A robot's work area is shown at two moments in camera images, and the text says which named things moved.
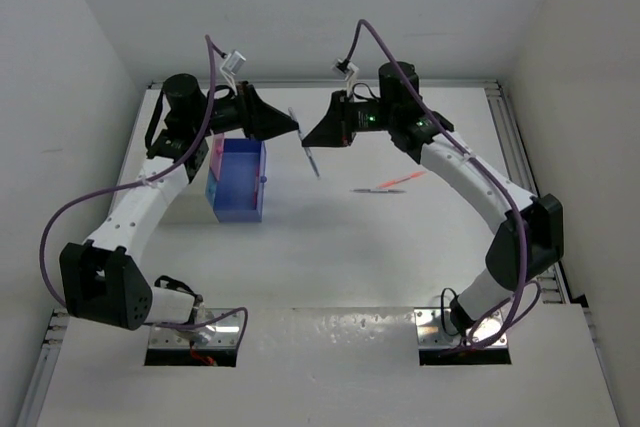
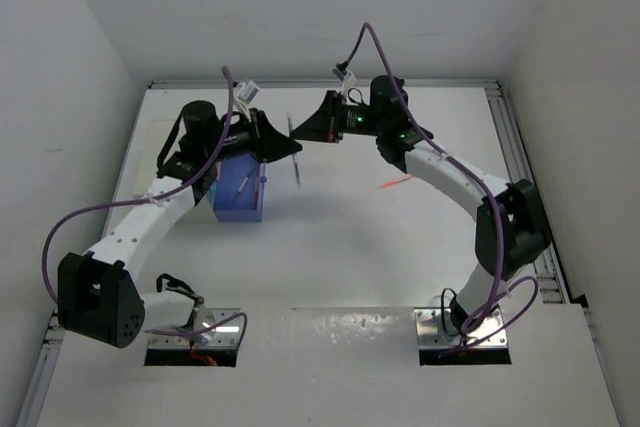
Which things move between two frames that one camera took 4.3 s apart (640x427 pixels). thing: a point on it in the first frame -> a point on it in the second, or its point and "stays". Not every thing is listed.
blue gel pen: [292, 114] -> [243, 184]
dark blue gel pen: [376, 191] -> [290, 130]
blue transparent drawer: [238, 195] stays
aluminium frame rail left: [43, 368] stays
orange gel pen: [413, 175] stays
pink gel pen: [256, 193] stays
